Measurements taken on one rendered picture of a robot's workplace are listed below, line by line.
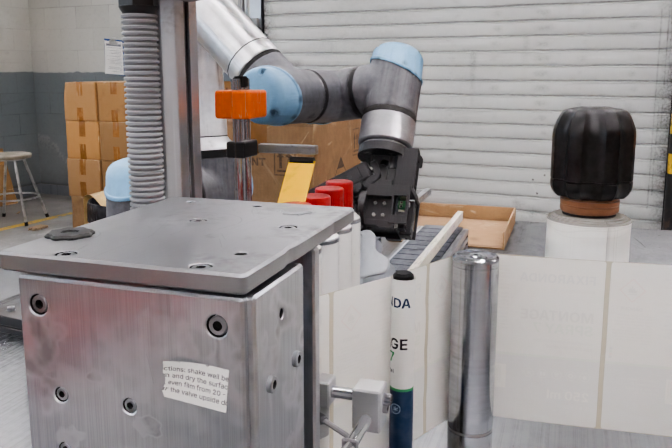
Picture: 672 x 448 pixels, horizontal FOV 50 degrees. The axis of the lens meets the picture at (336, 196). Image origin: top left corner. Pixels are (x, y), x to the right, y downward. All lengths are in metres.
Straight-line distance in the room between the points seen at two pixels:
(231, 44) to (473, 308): 0.54
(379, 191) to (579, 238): 0.28
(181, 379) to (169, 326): 0.02
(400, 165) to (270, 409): 0.69
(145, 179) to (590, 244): 0.44
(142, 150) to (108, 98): 4.16
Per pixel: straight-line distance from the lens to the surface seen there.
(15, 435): 0.88
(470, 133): 5.22
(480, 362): 0.61
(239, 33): 0.99
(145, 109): 0.65
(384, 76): 1.00
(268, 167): 1.38
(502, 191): 5.22
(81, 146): 4.98
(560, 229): 0.78
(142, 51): 0.64
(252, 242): 0.31
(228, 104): 0.77
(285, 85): 0.92
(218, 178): 1.20
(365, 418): 0.48
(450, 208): 1.91
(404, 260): 1.30
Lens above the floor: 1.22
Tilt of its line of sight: 10 degrees down
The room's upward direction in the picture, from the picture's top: straight up
